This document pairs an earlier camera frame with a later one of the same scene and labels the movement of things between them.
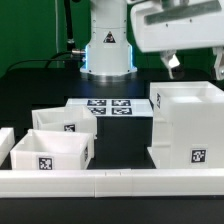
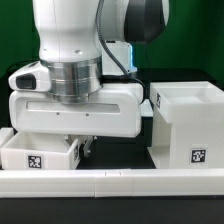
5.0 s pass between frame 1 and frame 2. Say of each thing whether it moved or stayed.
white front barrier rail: stayed
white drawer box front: moved
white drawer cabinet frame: stayed
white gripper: moved
